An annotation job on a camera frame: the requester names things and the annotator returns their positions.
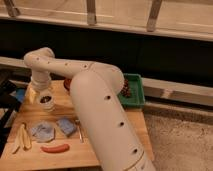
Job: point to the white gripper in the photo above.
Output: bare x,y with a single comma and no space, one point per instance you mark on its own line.
40,81

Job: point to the banana peel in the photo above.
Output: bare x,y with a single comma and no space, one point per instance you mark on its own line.
22,139

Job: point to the light blue cloth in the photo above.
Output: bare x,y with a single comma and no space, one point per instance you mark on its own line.
43,132

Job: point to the white stacked cups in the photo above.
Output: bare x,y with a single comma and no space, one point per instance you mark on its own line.
49,106

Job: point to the black chair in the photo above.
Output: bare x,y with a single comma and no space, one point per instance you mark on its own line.
6,101

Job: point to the small dark metal cup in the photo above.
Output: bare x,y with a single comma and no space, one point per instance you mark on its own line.
45,99

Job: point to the red sausage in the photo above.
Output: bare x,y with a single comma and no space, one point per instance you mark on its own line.
56,149

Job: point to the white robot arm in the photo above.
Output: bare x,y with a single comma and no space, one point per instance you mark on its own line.
94,92

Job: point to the wooden cutting board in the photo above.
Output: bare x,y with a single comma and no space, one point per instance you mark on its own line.
78,155

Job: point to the dark grape bunch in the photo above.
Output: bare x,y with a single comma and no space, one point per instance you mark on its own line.
126,89

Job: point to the red bowl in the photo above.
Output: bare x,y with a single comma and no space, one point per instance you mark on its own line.
67,83

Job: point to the silver fork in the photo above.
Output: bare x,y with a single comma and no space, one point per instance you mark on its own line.
77,122

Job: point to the green plastic tray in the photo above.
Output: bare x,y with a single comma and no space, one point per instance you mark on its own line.
137,99

